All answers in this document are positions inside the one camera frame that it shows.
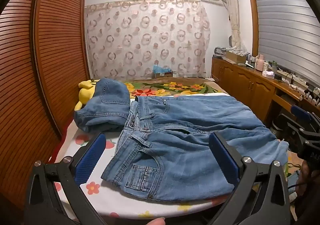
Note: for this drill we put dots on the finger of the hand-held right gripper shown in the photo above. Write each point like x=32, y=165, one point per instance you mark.
x=301, y=113
x=295, y=126

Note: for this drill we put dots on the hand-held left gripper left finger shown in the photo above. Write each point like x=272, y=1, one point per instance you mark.
x=91, y=157

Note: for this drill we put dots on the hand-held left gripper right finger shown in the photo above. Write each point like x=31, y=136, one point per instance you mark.
x=222, y=160

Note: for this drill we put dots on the light blue denim pants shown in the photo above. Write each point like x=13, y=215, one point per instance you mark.
x=187, y=145

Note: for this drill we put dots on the person's left hand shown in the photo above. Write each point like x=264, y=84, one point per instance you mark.
x=153, y=221

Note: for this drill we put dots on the strawberry print bed sheet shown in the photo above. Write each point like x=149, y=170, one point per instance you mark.
x=105, y=197

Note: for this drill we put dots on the folded dark blue jeans pile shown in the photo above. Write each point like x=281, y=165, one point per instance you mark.
x=107, y=112

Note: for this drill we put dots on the pink tissue box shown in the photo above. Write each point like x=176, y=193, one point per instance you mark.
x=268, y=74

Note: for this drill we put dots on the green bottle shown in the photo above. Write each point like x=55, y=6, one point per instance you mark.
x=274, y=66

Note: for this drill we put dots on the wooden sideboard cabinet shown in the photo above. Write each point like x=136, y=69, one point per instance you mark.
x=250, y=82

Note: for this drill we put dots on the yellow plush toy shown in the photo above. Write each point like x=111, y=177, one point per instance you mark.
x=85, y=95

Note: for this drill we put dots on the pink thermos jug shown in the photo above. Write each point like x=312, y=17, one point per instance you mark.
x=259, y=62

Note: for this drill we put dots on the floral blanket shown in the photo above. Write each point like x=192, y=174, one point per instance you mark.
x=175, y=87

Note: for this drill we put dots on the open cardboard box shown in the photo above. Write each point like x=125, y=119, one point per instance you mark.
x=235, y=56

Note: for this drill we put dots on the cardboard box with blue packets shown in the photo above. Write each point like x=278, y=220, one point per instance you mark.
x=162, y=73

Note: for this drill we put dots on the wooden louvered wardrobe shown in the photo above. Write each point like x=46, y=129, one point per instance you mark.
x=50, y=52

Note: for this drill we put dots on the beige window curtain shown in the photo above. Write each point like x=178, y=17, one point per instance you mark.
x=233, y=14

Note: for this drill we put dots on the circle pattern sheer curtain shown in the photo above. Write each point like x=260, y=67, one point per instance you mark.
x=150, y=39

